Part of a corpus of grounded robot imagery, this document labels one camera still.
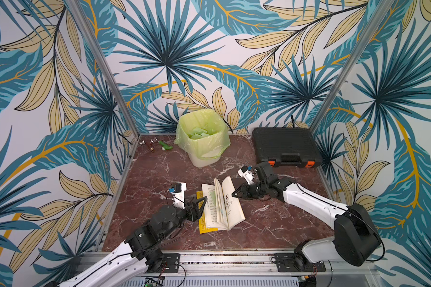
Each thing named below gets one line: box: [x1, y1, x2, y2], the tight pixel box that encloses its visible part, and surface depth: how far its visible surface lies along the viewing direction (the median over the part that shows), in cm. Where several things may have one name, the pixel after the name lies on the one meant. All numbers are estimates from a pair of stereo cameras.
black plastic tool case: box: [252, 127, 323, 169], surface depth 105 cm
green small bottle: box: [158, 140, 173, 151], surface depth 113 cm
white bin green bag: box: [173, 108, 231, 169], surface depth 93 cm
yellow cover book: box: [196, 175, 247, 234], surface depth 81 cm
